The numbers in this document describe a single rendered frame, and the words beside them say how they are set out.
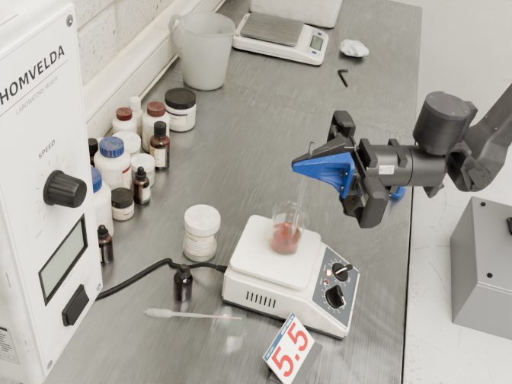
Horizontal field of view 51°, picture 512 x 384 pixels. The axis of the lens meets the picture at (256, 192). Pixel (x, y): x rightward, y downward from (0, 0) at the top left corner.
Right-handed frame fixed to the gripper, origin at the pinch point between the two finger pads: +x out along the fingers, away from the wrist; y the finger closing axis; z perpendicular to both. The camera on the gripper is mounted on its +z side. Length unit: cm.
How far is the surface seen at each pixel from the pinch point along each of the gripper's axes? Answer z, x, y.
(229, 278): 19.0, 10.6, -3.1
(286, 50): 23, -14, 78
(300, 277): 16.8, 0.5, -5.2
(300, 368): 25.2, 1.0, -14.8
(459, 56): 41, -89, 116
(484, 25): 28, -93, 114
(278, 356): 22.6, 4.6, -14.2
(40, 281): -22, 26, -37
